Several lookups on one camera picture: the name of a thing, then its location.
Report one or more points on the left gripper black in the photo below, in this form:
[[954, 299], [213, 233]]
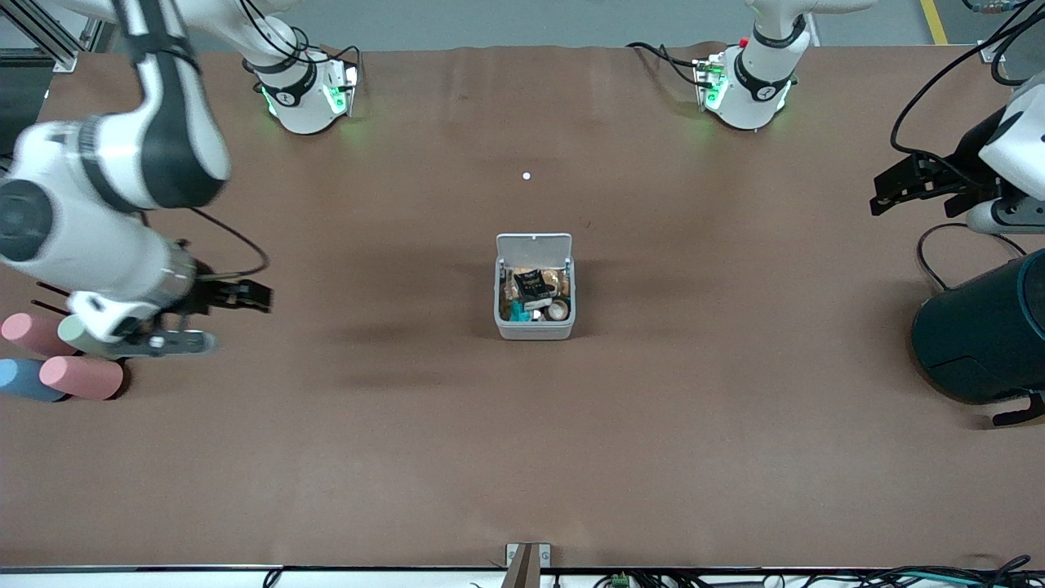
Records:
[[966, 169]]

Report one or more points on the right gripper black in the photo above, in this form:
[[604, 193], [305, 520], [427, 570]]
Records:
[[205, 295]]

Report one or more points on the black snack wrapper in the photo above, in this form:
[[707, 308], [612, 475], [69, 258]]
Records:
[[532, 286]]

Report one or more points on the white square lidded trash bin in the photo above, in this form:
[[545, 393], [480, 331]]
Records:
[[535, 247]]

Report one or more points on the black tape roll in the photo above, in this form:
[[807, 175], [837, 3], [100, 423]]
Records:
[[558, 310]]

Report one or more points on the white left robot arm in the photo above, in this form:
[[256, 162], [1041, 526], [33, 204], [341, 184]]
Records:
[[755, 90]]

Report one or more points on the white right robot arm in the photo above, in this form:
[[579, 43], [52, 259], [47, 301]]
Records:
[[82, 229]]

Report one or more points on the dark teal round container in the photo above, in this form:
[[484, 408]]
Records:
[[980, 335]]

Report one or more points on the green plastic cup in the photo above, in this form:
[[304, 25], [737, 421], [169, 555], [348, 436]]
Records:
[[73, 333]]

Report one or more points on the pink plastic cup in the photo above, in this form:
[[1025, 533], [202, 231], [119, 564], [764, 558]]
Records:
[[28, 333], [82, 378]]

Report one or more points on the dark cup rack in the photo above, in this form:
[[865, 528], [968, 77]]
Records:
[[51, 291]]

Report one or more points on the blue plastic cup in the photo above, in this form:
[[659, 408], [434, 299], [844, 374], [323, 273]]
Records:
[[23, 380]]

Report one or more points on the black curved stand foot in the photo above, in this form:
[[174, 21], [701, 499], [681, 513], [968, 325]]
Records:
[[1020, 412]]

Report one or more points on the teal snack wrapper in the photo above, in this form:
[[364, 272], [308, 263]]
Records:
[[517, 312]]

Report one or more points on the brown table cover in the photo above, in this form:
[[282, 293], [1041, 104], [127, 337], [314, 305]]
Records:
[[522, 449]]

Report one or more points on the aluminium frame profile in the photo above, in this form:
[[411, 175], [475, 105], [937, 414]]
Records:
[[49, 45], [990, 53]]

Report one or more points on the metal base connector bracket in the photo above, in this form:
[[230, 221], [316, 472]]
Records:
[[709, 82], [343, 86]]

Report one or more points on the metal clamp bracket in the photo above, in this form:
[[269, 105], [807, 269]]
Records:
[[516, 551]]

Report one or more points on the brown post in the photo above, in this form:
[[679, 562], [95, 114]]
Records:
[[522, 572]]

